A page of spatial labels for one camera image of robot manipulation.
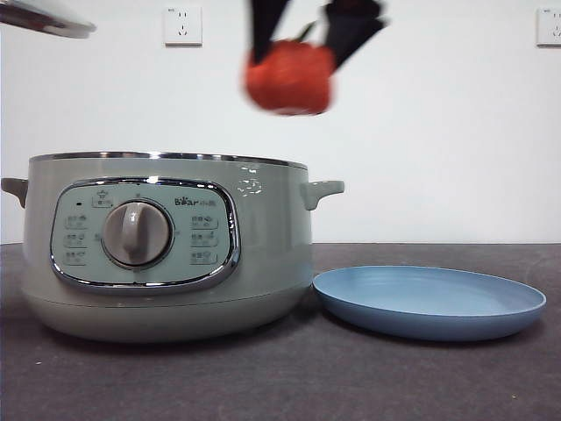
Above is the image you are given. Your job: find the white wall socket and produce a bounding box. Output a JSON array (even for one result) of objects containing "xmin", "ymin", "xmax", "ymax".
[
  {"xmin": 164, "ymin": 6, "xmax": 203, "ymax": 47},
  {"xmin": 535, "ymin": 7, "xmax": 561, "ymax": 47}
]

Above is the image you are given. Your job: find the blue round plate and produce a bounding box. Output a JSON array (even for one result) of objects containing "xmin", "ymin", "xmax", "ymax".
[{"xmin": 311, "ymin": 264, "xmax": 547, "ymax": 342}]

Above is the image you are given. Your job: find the pale green electric steamer pot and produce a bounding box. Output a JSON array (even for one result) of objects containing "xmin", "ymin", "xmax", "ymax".
[{"xmin": 0, "ymin": 151, "xmax": 346, "ymax": 344}]

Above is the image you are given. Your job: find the glass lid with green knob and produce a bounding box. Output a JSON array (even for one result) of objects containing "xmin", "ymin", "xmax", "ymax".
[{"xmin": 0, "ymin": 0, "xmax": 97, "ymax": 39}]

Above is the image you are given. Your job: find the orange pumpkin with green stem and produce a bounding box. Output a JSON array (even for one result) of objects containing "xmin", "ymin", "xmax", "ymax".
[{"xmin": 243, "ymin": 20, "xmax": 339, "ymax": 117}]

